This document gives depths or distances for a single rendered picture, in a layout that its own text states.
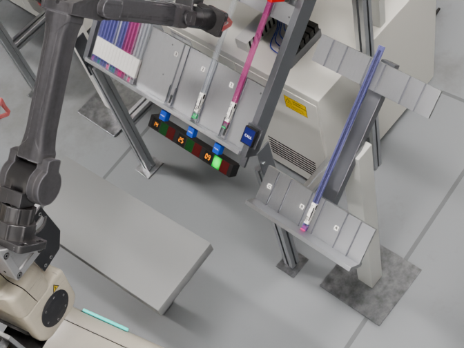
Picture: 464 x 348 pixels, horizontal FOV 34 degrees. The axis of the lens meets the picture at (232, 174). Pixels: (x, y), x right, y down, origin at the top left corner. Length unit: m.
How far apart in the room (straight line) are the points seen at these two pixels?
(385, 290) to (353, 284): 0.11
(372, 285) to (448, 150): 0.63
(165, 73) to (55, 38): 0.80
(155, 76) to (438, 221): 1.14
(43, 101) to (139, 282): 0.76
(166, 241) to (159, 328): 0.63
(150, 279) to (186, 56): 0.65
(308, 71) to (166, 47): 0.45
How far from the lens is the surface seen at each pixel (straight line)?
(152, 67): 2.34
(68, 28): 1.55
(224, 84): 2.17
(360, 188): 2.09
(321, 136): 2.49
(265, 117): 2.12
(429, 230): 2.79
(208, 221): 2.90
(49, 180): 1.59
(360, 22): 2.28
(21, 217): 1.60
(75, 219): 2.33
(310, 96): 2.35
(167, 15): 1.87
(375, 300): 2.66
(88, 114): 3.34
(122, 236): 2.25
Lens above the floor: 2.46
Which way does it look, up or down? 56 degrees down
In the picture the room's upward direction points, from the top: 20 degrees counter-clockwise
